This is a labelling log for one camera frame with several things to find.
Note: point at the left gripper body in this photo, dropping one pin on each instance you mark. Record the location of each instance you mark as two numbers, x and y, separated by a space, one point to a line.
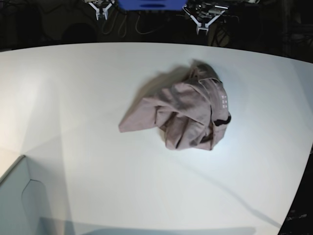
204 19

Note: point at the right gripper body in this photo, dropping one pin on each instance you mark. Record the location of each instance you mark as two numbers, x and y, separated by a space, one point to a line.
101 7

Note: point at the mauve t-shirt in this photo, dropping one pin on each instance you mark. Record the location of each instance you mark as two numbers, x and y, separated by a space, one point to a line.
192 113

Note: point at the blue plastic object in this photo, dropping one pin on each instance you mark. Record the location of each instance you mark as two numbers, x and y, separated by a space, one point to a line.
143 5

